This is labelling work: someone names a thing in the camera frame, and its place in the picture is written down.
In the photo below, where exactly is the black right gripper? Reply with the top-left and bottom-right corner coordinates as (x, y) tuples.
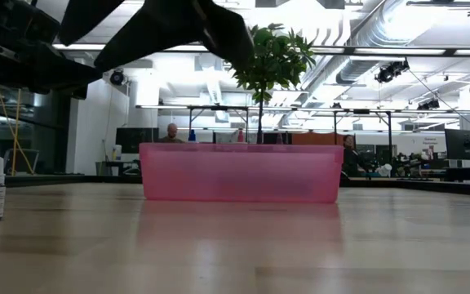
(93, 0), (256, 74)

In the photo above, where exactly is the black cabinet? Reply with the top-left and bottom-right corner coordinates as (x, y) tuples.
(115, 127), (161, 154)

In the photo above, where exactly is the person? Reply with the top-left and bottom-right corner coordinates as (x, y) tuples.
(342, 134), (369, 179)
(157, 122), (186, 145)

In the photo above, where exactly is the green tree in black pot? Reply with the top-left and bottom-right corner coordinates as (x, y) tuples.
(230, 23), (317, 145)

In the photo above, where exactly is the pink translucent plastic bin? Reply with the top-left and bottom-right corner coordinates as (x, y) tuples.
(139, 141), (345, 204)

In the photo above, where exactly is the orange partition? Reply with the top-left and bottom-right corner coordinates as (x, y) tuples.
(290, 132), (353, 146)

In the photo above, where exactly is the black spotlight cluster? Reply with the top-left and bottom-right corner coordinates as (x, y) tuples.
(416, 97), (441, 111)
(374, 59), (410, 85)

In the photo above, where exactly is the white round object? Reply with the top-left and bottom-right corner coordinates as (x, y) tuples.
(375, 163), (394, 178)

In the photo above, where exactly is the black computer monitor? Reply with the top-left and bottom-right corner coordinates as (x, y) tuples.
(444, 128), (470, 161)

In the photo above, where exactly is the yellow extension cable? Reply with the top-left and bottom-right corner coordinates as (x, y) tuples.
(0, 83), (36, 176)

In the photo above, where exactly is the silver ventilation duct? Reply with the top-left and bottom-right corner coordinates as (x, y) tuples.
(299, 0), (436, 87)

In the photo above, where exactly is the black background gantry frame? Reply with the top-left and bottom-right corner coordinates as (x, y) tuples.
(135, 104), (395, 164)

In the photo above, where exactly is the black aluminium rig frame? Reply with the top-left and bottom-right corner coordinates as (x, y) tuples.
(5, 174), (470, 198)

